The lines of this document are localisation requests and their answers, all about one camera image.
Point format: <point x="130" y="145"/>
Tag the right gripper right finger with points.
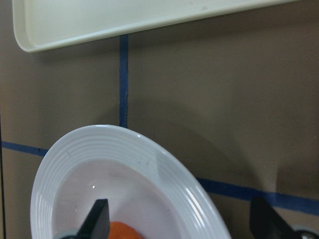
<point x="266" y="223"/>

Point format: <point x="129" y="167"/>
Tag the orange fruit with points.
<point x="119" y="230"/>

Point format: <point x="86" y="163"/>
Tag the white round plate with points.
<point x="146" y="187"/>

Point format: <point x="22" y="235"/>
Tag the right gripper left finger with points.
<point x="97" y="223"/>

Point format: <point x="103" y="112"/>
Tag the cream bear tray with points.
<point x="41" y="25"/>

